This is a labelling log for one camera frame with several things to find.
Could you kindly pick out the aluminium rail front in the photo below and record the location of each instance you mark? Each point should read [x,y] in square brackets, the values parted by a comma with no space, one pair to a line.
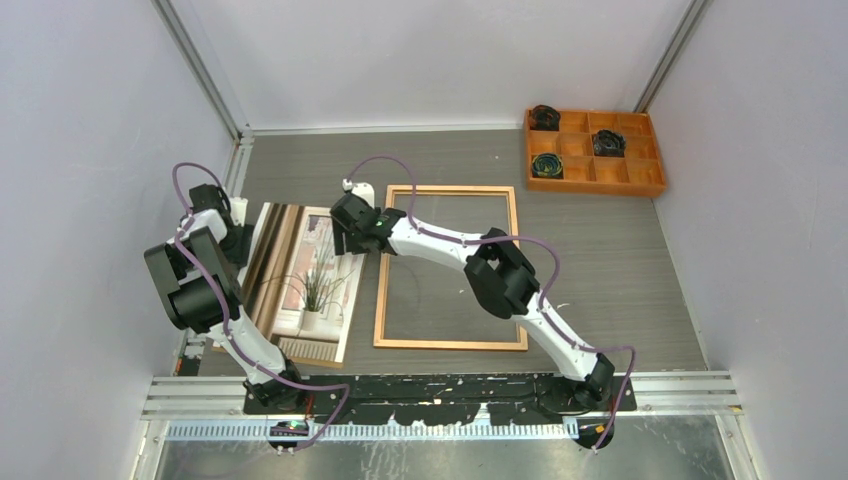
[664,393]

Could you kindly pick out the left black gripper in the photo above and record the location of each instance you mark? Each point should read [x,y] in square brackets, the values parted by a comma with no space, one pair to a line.
[237,255]

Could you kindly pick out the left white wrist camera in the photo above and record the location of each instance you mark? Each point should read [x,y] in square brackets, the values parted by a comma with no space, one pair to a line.
[238,210]

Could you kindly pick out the orange wooden picture frame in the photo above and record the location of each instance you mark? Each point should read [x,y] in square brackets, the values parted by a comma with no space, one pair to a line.
[380,341]

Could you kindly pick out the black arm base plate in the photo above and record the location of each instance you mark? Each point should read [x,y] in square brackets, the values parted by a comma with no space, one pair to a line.
[434,399]

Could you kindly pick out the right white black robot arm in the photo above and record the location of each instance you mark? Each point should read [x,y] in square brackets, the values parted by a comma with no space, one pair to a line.
[501,277]

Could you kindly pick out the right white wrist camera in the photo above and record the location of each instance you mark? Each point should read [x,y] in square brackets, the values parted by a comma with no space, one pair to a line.
[363,190]

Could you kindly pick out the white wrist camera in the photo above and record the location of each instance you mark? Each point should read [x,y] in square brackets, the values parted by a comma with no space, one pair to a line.
[238,210]
[363,190]

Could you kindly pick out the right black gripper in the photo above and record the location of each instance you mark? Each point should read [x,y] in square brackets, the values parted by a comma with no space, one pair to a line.
[338,242]

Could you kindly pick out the plant window photo print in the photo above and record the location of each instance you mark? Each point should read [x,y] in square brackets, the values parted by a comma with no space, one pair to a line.
[297,290]

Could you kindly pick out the orange compartment tray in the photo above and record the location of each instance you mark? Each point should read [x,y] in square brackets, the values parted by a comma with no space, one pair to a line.
[592,152]

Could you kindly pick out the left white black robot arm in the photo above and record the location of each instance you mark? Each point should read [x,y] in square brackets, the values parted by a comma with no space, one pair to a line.
[195,274]

